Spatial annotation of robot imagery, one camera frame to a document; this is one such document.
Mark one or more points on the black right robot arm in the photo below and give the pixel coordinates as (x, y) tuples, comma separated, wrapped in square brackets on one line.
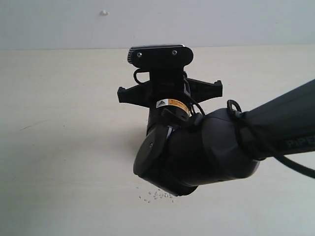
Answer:
[(184, 149)]

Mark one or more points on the small white wall hook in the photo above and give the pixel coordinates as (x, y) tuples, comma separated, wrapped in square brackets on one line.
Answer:
[(104, 13)]

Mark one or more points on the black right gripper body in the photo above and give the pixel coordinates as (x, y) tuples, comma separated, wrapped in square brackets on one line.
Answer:
[(159, 83)]

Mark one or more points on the scattered brown pellets and rice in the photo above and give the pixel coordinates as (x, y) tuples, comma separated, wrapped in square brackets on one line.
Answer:
[(153, 194)]

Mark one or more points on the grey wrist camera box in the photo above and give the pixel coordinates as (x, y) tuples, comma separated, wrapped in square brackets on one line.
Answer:
[(160, 56)]

